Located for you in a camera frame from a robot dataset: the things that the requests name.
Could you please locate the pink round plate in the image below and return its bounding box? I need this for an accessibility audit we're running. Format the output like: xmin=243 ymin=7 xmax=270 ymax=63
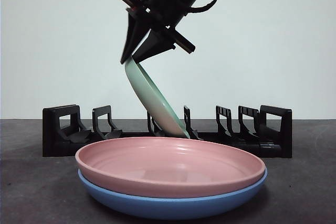
xmin=75 ymin=136 xmax=267 ymax=199

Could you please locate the blue round plate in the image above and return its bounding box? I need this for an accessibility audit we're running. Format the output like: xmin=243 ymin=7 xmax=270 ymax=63
xmin=77 ymin=167 xmax=269 ymax=221

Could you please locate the green round plate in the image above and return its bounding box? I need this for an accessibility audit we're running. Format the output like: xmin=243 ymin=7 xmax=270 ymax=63
xmin=124 ymin=56 xmax=191 ymax=140

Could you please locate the black plastic dish rack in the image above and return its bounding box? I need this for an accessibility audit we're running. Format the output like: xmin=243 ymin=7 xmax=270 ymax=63
xmin=42 ymin=104 xmax=293 ymax=159

